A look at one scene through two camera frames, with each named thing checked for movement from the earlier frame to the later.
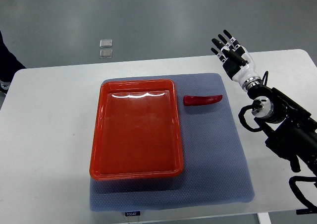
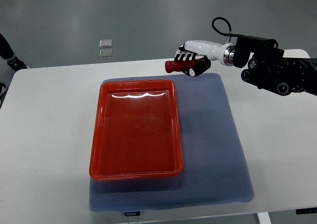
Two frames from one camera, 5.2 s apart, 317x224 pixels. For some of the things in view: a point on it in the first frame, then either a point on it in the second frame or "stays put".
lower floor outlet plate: x=106 y=53 stays put
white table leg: x=264 y=218 stays put
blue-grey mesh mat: x=216 y=170 stays put
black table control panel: x=309 y=210 stays put
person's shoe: x=5 y=85 → x=17 y=64
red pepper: x=188 y=100 → x=180 y=65
